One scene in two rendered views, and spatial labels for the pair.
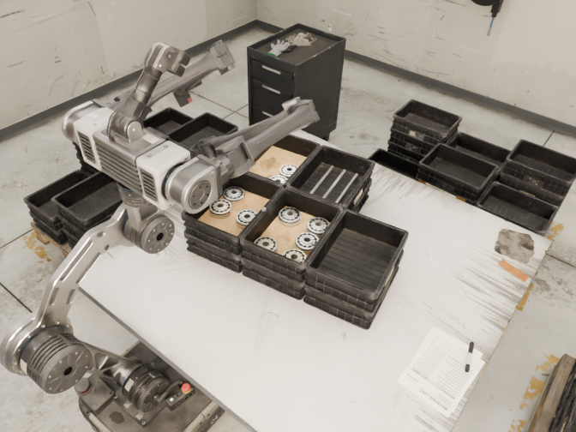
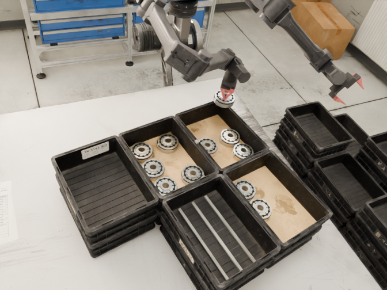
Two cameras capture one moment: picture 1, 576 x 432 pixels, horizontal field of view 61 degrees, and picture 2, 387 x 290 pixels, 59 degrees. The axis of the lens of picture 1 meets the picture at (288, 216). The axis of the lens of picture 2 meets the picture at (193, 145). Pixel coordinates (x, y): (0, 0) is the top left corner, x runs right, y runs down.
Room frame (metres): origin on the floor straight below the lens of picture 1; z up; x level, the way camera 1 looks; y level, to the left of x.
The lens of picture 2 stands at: (1.98, -0.90, 2.09)
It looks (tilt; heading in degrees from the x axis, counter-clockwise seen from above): 48 degrees down; 112
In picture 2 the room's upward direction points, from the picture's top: 11 degrees clockwise
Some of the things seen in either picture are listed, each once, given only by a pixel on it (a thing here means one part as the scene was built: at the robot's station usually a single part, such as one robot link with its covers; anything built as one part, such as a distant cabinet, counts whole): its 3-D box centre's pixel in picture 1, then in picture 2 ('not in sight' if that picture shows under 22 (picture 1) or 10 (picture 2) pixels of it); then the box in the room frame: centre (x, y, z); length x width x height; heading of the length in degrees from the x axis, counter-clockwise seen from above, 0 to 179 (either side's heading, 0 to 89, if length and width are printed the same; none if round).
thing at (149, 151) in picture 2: (294, 257); (141, 150); (1.39, -0.03, 0.86); 0.10 x 0.10 x 0.01
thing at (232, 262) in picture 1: (235, 227); not in sight; (1.66, 0.24, 0.76); 0.40 x 0.30 x 0.12; 153
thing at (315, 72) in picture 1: (295, 99); not in sight; (3.45, -0.02, 0.45); 0.60 x 0.45 x 0.90; 144
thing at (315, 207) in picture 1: (292, 233); (166, 161); (1.52, -0.02, 0.87); 0.40 x 0.30 x 0.11; 153
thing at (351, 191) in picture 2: not in sight; (339, 194); (2.39, 0.82, 0.31); 0.40 x 0.30 x 0.34; 144
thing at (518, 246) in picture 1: (515, 243); not in sight; (1.68, -1.09, 0.71); 0.22 x 0.19 x 0.01; 144
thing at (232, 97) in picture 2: not in sight; (224, 96); (1.59, 0.36, 1.04); 0.10 x 0.10 x 0.01
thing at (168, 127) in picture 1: (165, 144); not in sight; (2.95, 0.90, 0.31); 0.40 x 0.30 x 0.34; 144
